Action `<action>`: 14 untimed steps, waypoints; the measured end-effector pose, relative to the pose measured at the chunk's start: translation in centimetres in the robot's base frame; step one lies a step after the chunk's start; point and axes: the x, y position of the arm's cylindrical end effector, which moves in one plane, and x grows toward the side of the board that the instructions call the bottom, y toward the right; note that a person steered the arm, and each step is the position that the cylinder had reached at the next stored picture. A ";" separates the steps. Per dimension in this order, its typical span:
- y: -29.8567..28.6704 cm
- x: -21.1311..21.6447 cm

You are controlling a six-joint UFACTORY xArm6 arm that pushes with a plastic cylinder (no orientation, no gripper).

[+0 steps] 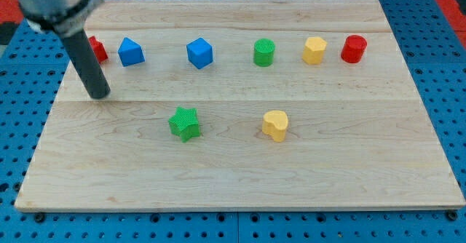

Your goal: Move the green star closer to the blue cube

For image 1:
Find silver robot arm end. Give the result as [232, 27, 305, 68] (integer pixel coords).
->
[18, 0, 104, 38]

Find green star block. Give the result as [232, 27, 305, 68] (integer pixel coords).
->
[168, 107, 201, 143]

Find blue cube block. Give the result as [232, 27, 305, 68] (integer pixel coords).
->
[186, 38, 213, 69]

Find light wooden board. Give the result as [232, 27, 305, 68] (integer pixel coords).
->
[15, 0, 465, 212]

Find yellow heart block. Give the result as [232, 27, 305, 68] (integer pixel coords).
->
[261, 110, 288, 142]

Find green cylinder block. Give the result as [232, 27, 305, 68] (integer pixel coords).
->
[253, 38, 275, 67]

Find yellow hexagon block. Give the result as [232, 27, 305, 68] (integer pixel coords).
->
[302, 37, 328, 65]

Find blue pentagon block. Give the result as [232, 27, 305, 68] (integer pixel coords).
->
[117, 37, 145, 67]

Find red cylinder block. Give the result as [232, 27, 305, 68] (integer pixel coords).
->
[341, 35, 368, 63]

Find red block behind rod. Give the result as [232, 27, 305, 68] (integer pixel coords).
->
[88, 36, 108, 63]

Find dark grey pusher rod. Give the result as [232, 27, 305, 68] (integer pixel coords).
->
[60, 30, 111, 99]

